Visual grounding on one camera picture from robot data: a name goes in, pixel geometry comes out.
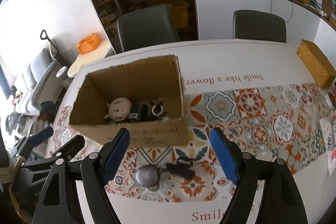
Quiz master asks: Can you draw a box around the woven wicker box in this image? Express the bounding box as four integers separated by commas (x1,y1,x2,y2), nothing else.
297,39,335,89

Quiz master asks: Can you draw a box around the orange plastic crate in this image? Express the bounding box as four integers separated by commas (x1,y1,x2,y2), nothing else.
76,33,101,55

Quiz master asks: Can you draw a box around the dark dining chair right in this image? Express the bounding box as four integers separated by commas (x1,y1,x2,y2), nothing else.
233,10,286,43

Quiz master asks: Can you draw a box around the black flashlight with strap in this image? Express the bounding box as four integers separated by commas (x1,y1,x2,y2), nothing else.
162,157,195,180

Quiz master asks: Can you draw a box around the dark grey Sika case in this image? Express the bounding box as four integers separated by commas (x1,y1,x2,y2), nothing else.
135,164,160,191

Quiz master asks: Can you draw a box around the black power adapter with cable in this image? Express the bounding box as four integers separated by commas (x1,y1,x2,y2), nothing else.
127,101,170,122

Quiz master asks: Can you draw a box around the beige round hand warmer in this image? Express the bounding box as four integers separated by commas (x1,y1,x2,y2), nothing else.
104,97,131,122

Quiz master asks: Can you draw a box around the cream round side table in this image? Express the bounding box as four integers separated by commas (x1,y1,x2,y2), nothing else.
67,39,114,79

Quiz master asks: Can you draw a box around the dark dining chair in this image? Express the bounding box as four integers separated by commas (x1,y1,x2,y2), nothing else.
233,10,286,43
117,5,180,52

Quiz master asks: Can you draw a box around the grey sofa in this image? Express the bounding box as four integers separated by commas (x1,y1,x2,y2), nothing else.
14,45,64,116

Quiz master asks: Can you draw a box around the dark dining chair left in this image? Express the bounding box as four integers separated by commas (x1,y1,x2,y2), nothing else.
117,5,180,52

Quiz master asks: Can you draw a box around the brown cardboard box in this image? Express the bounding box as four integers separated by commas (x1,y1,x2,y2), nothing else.
69,55,189,148

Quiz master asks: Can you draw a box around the black handled cart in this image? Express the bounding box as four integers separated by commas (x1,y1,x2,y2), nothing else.
40,30,71,68

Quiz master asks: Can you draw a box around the patterned tablecloth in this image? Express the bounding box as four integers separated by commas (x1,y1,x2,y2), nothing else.
47,40,335,223

